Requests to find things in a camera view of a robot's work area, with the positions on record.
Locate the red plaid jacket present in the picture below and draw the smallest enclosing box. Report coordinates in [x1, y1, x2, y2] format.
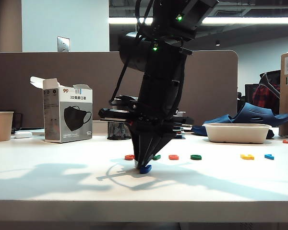
[252, 83, 280, 115]

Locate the metal wall switch plate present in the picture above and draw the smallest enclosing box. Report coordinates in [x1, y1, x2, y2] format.
[57, 36, 71, 53]

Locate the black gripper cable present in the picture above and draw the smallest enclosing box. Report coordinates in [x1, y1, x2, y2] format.
[109, 61, 129, 104]

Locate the black office chair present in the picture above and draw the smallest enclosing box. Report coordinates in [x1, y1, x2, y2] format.
[259, 70, 281, 99]

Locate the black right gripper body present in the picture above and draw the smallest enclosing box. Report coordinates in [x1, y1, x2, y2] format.
[98, 95, 195, 134]

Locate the navy blue foam slipper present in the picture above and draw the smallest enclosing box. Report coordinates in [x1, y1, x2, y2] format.
[232, 103, 288, 128]
[191, 115, 234, 137]

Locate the black computer monitor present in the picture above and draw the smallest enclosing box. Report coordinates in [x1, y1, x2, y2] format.
[244, 84, 260, 106]

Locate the white earbuds case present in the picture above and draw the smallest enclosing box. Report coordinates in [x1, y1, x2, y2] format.
[14, 130, 33, 139]

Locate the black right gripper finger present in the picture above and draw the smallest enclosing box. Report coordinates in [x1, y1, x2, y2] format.
[140, 124, 177, 168]
[131, 122, 147, 168]

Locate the beige pulp food tray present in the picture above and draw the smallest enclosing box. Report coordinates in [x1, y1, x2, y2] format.
[202, 123, 272, 145]

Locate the brown fabric desk partition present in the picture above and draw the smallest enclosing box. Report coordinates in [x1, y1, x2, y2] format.
[0, 50, 239, 135]

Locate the grey face mask box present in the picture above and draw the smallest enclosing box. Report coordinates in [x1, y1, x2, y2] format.
[30, 76, 94, 144]

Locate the black mesh pen holder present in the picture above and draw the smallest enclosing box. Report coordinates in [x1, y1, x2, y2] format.
[107, 120, 132, 141]

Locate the white ceiling light strip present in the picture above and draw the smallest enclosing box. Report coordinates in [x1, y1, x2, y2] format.
[109, 17, 288, 24]

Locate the tan paper cup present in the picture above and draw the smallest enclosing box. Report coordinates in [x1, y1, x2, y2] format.
[0, 111, 14, 142]

